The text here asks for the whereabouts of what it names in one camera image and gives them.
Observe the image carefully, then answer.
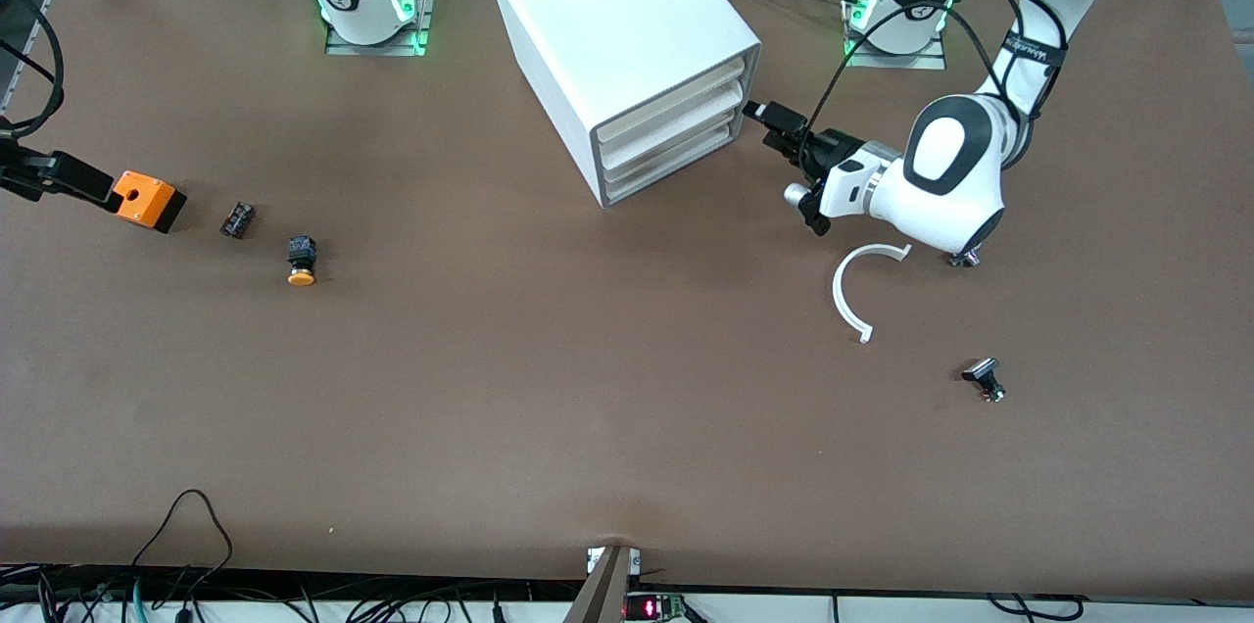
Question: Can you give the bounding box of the white semicircular bracket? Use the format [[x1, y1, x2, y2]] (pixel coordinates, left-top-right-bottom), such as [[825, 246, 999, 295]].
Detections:
[[832, 243, 914, 345]]

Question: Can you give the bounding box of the orange push button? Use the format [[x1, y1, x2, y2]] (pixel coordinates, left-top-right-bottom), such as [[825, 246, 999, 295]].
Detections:
[[286, 236, 319, 288]]

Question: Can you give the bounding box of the lower silver metal part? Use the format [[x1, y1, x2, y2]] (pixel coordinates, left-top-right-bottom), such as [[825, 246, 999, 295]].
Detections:
[[961, 358, 1007, 404]]

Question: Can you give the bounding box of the device with red display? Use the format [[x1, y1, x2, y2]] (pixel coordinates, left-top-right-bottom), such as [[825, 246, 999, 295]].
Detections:
[[624, 592, 687, 622]]

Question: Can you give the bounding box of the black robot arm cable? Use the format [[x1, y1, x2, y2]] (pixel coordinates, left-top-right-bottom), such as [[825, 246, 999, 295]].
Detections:
[[0, 0, 66, 139], [801, 0, 1069, 173]]

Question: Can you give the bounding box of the looped black cable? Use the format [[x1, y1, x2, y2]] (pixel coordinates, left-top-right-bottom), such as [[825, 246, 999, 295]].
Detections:
[[132, 489, 234, 595]]

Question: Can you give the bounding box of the orange button enclosure box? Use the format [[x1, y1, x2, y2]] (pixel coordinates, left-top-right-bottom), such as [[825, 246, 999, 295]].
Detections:
[[111, 170, 188, 234]]

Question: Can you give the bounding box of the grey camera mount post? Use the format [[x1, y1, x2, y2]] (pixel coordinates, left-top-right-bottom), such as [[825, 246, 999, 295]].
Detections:
[[563, 545, 633, 623]]

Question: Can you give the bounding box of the aluminium table edge rail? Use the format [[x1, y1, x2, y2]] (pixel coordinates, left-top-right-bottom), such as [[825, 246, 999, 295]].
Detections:
[[0, 0, 70, 110]]

